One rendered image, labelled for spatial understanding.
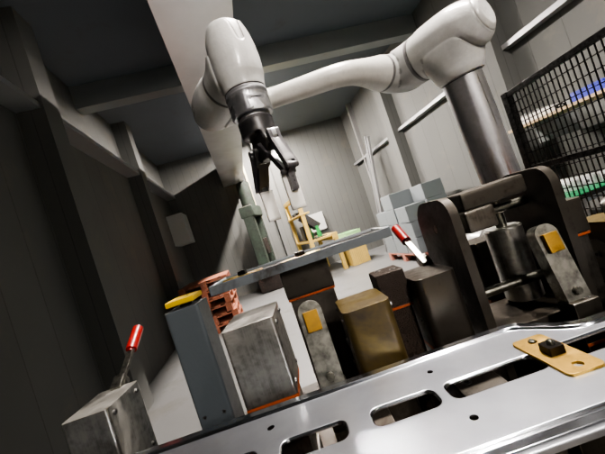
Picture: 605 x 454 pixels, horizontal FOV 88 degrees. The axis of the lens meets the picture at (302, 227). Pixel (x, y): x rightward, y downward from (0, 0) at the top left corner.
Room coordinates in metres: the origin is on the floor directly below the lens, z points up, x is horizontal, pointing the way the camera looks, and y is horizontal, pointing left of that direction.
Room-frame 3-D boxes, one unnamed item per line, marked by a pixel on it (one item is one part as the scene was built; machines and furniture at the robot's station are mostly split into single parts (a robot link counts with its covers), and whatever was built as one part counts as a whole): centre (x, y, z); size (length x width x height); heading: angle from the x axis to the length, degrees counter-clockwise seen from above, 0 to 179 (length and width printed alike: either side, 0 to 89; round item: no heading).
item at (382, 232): (0.67, 0.03, 1.16); 0.37 x 0.14 x 0.02; 92
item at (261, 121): (0.66, 0.02, 1.42); 0.08 x 0.07 x 0.09; 27
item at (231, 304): (5.89, 2.05, 0.46); 1.28 x 0.89 x 0.91; 10
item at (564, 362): (0.34, -0.21, 1.01); 0.08 x 0.04 x 0.01; 1
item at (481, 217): (0.55, -0.31, 0.95); 0.18 x 0.13 x 0.49; 92
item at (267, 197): (0.72, 0.05, 1.29); 0.03 x 0.01 x 0.07; 117
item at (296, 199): (0.60, -0.01, 1.29); 0.03 x 0.01 x 0.07; 117
